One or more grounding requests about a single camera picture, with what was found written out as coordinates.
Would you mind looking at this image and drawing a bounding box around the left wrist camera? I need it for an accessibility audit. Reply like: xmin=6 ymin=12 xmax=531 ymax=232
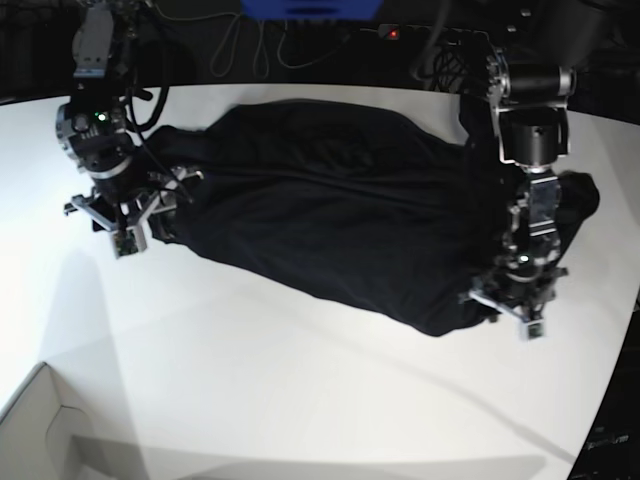
xmin=519 ymin=320 xmax=545 ymax=341

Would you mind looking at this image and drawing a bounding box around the black power strip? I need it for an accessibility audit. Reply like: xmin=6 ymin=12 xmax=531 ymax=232
xmin=373 ymin=23 xmax=490 ymax=42

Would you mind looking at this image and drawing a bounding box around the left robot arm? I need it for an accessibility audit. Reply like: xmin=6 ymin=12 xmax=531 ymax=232
xmin=466 ymin=1 xmax=627 ymax=339

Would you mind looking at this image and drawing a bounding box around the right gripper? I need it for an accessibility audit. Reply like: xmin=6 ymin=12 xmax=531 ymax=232
xmin=63 ymin=167 xmax=204 ymax=243

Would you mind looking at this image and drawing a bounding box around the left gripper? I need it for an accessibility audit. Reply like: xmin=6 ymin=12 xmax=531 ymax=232
xmin=458 ymin=266 xmax=569 ymax=325

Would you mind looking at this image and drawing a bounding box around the white cardboard box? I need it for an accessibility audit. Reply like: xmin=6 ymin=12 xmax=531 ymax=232
xmin=1 ymin=362 xmax=149 ymax=479

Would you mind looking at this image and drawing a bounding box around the grey looped cable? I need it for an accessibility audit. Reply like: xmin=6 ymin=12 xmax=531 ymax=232
xmin=209 ymin=12 xmax=351 ymax=79

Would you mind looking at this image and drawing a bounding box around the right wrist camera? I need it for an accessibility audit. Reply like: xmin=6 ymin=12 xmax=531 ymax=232
xmin=110 ymin=226 xmax=147 ymax=259

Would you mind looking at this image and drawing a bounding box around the blue plastic bin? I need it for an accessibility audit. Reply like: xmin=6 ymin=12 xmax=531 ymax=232
xmin=240 ymin=0 xmax=383 ymax=20

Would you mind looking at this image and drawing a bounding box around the black t-shirt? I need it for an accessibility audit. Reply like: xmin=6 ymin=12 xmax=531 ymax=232
xmin=144 ymin=99 xmax=601 ymax=339

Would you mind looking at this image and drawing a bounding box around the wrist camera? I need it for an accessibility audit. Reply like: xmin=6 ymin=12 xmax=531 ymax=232
xmin=110 ymin=226 xmax=147 ymax=259
xmin=519 ymin=320 xmax=545 ymax=341

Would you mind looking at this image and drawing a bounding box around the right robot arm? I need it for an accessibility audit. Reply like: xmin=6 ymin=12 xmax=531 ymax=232
xmin=55 ymin=1 xmax=202 ymax=257

